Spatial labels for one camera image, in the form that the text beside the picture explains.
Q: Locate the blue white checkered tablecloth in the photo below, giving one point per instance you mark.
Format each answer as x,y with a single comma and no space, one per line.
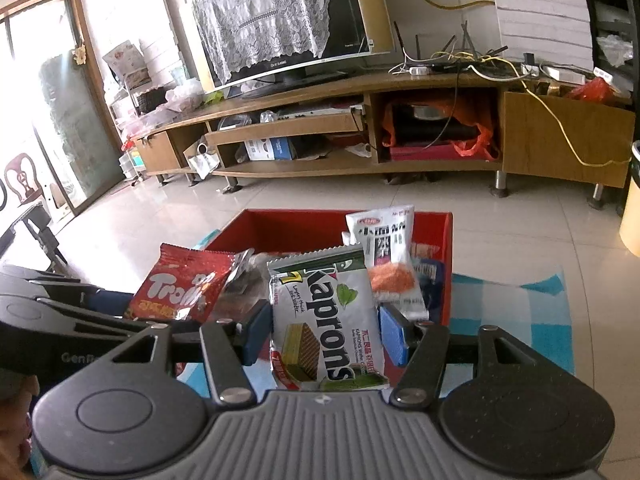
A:
500,310

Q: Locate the green white wafer packet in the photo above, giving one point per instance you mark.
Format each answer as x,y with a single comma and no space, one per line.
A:
325,320

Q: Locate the white power strip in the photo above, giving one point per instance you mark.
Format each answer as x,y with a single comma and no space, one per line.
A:
416,69

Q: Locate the white lace cloth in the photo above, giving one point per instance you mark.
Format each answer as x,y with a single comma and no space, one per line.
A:
260,25

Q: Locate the white set-top box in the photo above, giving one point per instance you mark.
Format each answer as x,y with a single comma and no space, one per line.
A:
564,74

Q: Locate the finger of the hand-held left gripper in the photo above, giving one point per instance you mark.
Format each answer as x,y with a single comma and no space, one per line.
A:
112,305
60,317

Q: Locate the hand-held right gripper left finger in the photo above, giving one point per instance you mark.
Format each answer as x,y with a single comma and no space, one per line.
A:
257,332

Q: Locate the blue white carton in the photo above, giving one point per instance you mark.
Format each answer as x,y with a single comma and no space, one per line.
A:
270,150

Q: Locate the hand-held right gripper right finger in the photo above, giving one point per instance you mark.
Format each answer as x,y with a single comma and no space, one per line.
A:
395,335

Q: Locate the red snack packet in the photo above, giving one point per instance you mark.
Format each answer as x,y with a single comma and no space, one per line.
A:
175,285

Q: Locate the black router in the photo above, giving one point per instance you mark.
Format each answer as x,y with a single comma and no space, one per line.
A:
450,62

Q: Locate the wooden chair with red back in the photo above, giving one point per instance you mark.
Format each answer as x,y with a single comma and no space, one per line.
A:
22,180

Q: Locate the glass sliding door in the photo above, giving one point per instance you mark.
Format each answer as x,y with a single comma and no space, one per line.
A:
65,110

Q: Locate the dark metal shelf rack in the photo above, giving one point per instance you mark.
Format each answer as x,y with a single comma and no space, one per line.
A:
612,10

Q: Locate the orange plastic bag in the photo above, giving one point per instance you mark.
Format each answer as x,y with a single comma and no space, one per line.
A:
480,147

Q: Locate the white ribbed panel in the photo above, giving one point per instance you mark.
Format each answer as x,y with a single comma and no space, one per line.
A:
540,10

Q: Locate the red cardboard box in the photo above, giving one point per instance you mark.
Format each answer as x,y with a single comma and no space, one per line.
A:
280,230

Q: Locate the cream trash bin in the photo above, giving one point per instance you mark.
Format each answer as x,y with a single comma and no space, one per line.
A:
631,210

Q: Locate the person's left hand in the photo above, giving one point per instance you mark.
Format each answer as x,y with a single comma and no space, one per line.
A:
17,420

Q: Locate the black chair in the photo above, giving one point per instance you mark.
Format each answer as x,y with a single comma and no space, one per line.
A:
42,232

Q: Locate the flat screen television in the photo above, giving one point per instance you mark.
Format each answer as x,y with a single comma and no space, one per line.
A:
345,10

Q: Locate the white plastic bag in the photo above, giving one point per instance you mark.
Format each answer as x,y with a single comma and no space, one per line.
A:
185,95

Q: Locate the white printed carton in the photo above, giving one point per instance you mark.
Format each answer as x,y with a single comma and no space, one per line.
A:
127,65

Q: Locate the red plastic bag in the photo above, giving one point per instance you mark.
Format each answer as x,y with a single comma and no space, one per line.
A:
592,89

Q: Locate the large white spicy strips packet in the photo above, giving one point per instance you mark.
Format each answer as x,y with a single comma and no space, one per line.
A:
385,245

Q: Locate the white paper bag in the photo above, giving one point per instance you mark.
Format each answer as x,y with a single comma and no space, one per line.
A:
202,162

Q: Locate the wooden tv stand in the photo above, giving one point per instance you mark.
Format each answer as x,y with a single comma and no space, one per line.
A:
550,130

